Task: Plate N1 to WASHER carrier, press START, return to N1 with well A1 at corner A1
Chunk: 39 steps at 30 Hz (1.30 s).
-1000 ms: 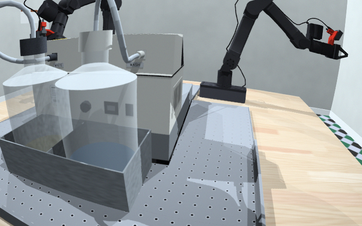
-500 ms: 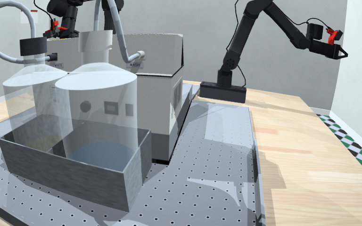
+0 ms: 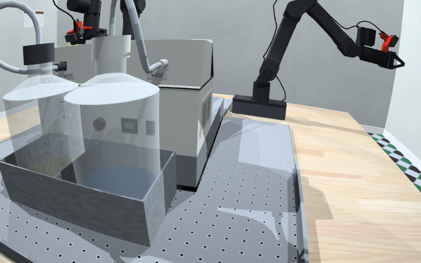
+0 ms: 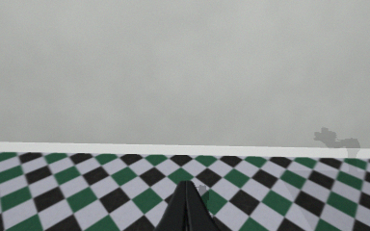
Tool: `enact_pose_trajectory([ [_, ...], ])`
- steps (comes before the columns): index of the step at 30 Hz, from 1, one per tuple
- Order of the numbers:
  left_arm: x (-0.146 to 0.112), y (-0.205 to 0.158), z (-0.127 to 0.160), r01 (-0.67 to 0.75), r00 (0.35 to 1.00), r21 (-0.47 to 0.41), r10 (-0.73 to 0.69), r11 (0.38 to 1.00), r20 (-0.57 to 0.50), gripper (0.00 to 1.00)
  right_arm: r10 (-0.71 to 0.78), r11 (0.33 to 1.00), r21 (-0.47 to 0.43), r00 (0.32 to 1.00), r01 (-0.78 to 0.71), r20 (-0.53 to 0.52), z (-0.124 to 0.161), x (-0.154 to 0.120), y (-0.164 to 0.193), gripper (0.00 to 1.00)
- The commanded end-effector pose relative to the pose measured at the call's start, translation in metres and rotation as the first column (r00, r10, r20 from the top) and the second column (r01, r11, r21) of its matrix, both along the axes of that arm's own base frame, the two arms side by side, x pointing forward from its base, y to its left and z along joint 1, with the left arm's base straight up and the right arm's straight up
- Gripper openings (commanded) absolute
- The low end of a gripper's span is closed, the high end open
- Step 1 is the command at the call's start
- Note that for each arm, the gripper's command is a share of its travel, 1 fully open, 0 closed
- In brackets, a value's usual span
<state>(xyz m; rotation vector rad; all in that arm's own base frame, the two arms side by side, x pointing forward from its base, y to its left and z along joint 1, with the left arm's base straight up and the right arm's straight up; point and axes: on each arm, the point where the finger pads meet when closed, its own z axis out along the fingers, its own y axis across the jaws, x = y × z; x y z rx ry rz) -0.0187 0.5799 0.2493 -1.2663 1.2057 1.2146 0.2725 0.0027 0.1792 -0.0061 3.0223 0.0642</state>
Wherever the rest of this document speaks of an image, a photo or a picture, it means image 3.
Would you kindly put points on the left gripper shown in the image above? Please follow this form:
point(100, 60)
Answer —
point(384, 58)

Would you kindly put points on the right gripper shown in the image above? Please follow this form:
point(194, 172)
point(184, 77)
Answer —
point(90, 27)

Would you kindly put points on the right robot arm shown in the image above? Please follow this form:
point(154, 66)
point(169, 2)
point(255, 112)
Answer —
point(94, 7)

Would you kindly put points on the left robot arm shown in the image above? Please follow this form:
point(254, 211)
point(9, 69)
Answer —
point(292, 15)

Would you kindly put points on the white flexible hose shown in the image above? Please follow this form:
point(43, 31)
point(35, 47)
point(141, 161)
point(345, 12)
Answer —
point(36, 23)

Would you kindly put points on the grey flexible hose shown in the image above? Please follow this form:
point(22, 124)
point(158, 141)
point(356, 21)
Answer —
point(137, 33)

